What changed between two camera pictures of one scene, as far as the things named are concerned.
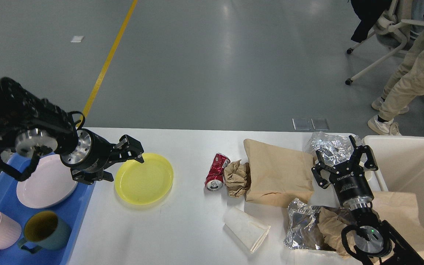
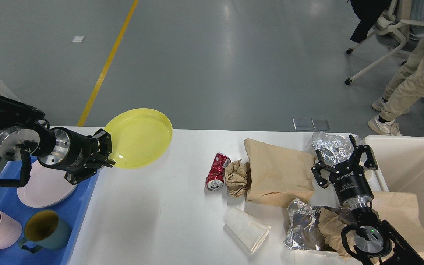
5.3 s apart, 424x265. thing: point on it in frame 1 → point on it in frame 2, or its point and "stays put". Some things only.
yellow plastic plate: [144, 183] → [140, 137]
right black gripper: [354, 191] stays put
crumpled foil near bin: [335, 149] stays put
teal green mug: [44, 229] stays put
